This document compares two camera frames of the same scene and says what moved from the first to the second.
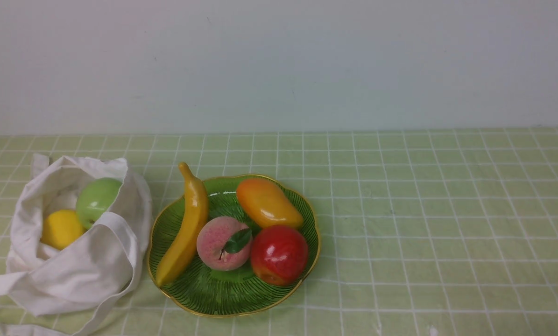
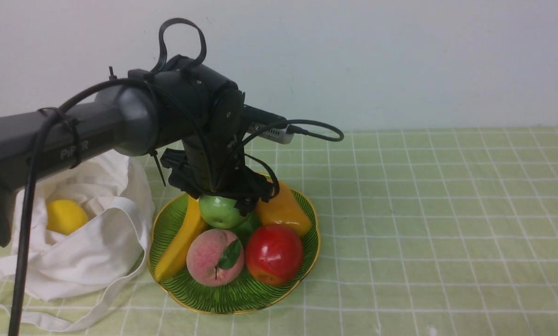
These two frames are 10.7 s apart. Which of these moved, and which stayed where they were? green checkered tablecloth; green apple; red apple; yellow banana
Moved: green apple
Stayed: yellow banana; red apple; green checkered tablecloth
